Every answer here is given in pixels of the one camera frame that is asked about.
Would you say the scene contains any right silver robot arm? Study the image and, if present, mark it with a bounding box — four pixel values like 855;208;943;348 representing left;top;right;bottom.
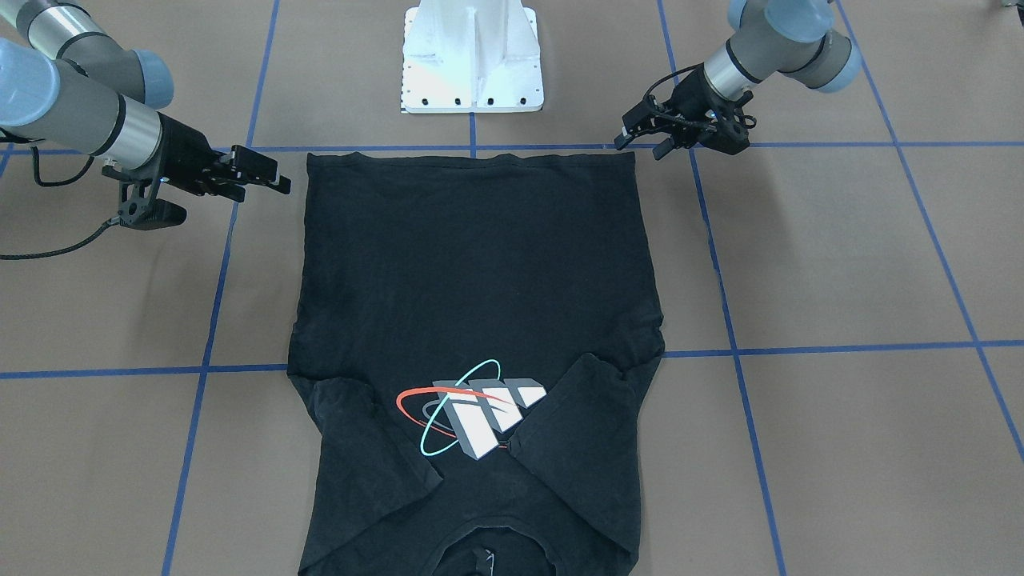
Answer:
2;1;291;202

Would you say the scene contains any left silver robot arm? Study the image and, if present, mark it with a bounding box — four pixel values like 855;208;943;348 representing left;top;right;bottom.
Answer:
614;1;862;160

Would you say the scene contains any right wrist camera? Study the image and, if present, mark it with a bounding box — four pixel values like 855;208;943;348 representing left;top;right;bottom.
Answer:
100;164;187;232

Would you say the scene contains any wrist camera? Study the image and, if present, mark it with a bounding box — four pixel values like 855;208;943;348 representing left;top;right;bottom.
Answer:
100;164;187;232
696;90;758;154

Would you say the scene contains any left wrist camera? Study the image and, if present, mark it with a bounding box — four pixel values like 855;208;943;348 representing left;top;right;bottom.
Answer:
696;90;758;154

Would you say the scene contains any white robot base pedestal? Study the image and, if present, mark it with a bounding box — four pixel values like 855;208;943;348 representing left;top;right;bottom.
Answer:
400;1;545;114

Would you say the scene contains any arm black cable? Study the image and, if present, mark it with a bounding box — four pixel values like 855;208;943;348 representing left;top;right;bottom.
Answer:
640;64;705;109
0;136;125;262

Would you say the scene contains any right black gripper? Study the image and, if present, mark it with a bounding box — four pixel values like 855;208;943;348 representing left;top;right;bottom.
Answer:
148;114;293;204

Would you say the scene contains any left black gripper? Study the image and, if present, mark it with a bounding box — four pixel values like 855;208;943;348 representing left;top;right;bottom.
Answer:
612;66;730;161

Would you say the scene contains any black graphic t-shirt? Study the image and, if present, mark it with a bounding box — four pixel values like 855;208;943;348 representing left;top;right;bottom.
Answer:
286;153;665;575

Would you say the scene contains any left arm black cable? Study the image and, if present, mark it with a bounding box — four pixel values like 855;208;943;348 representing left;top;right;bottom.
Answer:
640;64;705;109

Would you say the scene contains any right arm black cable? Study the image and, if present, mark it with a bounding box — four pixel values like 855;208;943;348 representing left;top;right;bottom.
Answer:
0;136;125;262

